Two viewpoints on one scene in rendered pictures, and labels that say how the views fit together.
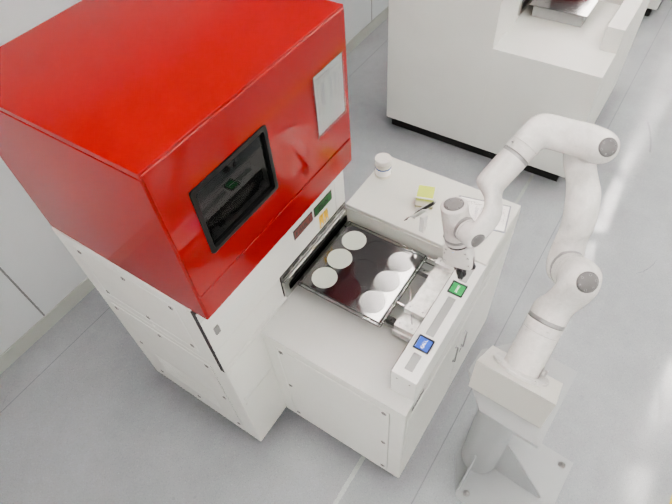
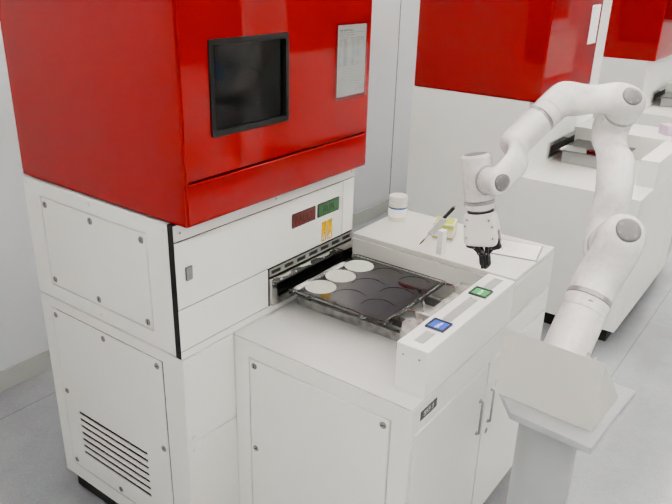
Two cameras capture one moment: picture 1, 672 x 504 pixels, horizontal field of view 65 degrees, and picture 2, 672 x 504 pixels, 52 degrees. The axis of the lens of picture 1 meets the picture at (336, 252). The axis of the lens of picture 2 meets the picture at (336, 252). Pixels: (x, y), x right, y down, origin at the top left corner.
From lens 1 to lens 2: 107 cm
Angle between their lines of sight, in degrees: 29
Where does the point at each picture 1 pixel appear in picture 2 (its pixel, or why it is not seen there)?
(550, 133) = (573, 93)
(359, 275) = (363, 288)
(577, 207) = (609, 166)
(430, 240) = (449, 260)
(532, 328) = (571, 299)
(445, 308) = (466, 305)
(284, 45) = not seen: outside the picture
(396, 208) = (410, 239)
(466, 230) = (489, 171)
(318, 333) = (306, 339)
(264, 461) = not seen: outside the picture
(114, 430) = not seen: outside the picture
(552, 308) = (592, 272)
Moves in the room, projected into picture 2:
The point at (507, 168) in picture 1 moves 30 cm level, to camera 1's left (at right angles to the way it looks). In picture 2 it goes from (531, 122) to (425, 119)
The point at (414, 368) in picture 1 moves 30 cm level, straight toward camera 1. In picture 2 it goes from (426, 342) to (407, 408)
